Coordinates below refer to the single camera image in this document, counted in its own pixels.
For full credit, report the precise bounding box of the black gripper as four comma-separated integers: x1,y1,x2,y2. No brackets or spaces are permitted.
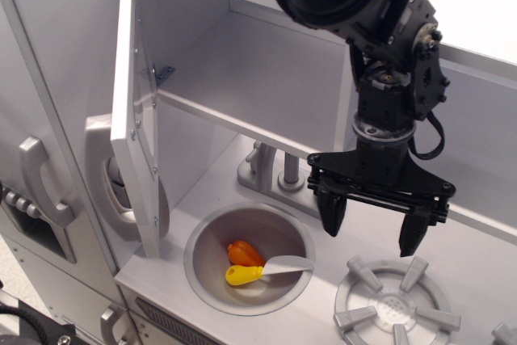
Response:
307,140,456,257

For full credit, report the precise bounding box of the white microwave door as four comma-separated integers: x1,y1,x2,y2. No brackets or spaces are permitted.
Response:
110,0,167,259

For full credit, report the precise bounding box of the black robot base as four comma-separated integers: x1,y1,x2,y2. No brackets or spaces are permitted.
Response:
1,289,86,345

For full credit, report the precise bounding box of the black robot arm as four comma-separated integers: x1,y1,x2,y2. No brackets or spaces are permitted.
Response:
276,0,456,256

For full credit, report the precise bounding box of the silver toy stove burner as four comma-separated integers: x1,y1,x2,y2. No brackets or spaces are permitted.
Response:
334,256,461,344

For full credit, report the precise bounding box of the silver toy faucet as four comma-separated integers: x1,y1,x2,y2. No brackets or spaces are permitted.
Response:
237,141,320,218

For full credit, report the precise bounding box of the round silver sink bowl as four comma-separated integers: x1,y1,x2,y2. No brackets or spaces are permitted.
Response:
183,202,315,316

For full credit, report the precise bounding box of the orange toy pepper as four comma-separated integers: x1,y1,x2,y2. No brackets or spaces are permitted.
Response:
227,240,266,267

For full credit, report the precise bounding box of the white toy kitchen cabinet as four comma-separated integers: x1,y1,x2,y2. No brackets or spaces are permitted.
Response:
1,0,516,344

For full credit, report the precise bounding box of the silver toy phone handset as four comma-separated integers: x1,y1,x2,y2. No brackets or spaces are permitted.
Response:
107,158,131,208

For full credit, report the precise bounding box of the grey toy ice dispenser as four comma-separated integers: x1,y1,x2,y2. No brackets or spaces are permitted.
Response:
1,183,77,263

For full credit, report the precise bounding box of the yellow handled toy spatula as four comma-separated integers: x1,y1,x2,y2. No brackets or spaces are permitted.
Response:
225,255,314,286

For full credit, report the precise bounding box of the silver oven door handle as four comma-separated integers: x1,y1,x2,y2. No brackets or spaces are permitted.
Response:
100,308,128,345

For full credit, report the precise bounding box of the silver fridge door handle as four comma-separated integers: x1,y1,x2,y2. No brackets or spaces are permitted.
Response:
19,137,74,229

